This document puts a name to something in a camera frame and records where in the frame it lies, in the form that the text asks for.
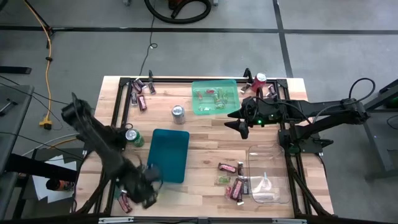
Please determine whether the black tripod leg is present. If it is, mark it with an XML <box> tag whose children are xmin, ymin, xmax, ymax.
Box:
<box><xmin>23</xmin><ymin>0</ymin><xmax>57</xmax><ymax>50</ymax></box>

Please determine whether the silver Diet Coke can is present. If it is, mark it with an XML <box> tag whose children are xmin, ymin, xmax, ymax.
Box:
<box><xmin>171</xmin><ymin>105</ymin><xmax>187</xmax><ymax>125</ymax></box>

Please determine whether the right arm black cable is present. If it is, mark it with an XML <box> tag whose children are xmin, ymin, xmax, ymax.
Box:
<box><xmin>348</xmin><ymin>77</ymin><xmax>376</xmax><ymax>103</ymax></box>

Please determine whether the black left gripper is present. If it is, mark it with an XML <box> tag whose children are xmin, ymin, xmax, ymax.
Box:
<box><xmin>123</xmin><ymin>164</ymin><xmax>164</xmax><ymax>210</ymax></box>

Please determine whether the black vacuum hose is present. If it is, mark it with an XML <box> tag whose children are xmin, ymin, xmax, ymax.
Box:
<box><xmin>144</xmin><ymin>0</ymin><xmax>213</xmax><ymax>25</ymax></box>

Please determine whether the silver metal bracket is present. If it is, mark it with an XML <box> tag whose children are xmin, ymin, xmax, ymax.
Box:
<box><xmin>272</xmin><ymin>218</ymin><xmax>307</xmax><ymax>224</ymax></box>

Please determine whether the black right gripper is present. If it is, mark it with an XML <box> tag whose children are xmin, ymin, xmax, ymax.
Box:
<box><xmin>224</xmin><ymin>96</ymin><xmax>282</xmax><ymax>140</ymax></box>

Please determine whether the grey side table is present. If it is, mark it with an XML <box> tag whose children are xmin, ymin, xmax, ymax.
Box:
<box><xmin>0</xmin><ymin>84</ymin><xmax>35</xmax><ymax>175</ymax></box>

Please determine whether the yellow extension cord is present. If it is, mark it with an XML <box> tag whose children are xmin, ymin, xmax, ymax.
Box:
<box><xmin>24</xmin><ymin>0</ymin><xmax>53</xmax><ymax>131</ymax></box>

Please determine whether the black hand tool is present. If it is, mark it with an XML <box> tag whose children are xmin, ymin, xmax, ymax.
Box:
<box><xmin>0</xmin><ymin>98</ymin><xmax>18</xmax><ymax>116</ymax></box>

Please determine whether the orange black bottle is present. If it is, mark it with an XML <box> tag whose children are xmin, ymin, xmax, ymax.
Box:
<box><xmin>45</xmin><ymin>179</ymin><xmax>75</xmax><ymax>192</ymax></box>

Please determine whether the light green translucent basket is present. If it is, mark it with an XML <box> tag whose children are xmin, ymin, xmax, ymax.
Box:
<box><xmin>191</xmin><ymin>79</ymin><xmax>241</xmax><ymax>116</ymax></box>

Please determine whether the dark teal plastic basket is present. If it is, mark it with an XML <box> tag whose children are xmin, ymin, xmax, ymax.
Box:
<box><xmin>146</xmin><ymin>128</ymin><xmax>190</xmax><ymax>184</ymax></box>

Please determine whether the clear plastic basket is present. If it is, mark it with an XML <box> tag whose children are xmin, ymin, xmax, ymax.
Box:
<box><xmin>248</xmin><ymin>144</ymin><xmax>292</xmax><ymax>205</ymax></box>

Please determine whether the red soda can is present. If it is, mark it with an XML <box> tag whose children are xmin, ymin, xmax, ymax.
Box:
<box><xmin>251</xmin><ymin>72</ymin><xmax>267</xmax><ymax>93</ymax></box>

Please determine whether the green soda can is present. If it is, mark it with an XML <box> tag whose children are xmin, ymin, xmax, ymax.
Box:
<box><xmin>125</xmin><ymin>129</ymin><xmax>146</xmax><ymax>148</ymax></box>

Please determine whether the black aluminium table frame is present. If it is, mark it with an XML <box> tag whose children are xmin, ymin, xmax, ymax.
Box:
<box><xmin>73</xmin><ymin>76</ymin><xmax>335</xmax><ymax>218</ymax></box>

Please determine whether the thin black floor cable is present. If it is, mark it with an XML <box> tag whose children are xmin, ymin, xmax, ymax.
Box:
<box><xmin>139</xmin><ymin>0</ymin><xmax>159</xmax><ymax>77</ymax></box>

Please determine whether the grey metal stand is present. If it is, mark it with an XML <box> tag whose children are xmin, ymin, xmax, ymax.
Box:
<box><xmin>359</xmin><ymin>79</ymin><xmax>398</xmax><ymax>181</ymax></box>

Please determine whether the white paper sheet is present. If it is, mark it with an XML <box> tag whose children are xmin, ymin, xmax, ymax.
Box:
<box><xmin>32</xmin><ymin>154</ymin><xmax>78</xmax><ymax>205</ymax></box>

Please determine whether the black flat bar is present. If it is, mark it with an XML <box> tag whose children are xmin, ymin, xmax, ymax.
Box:
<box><xmin>0</xmin><ymin>65</ymin><xmax>32</xmax><ymax>75</ymax></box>

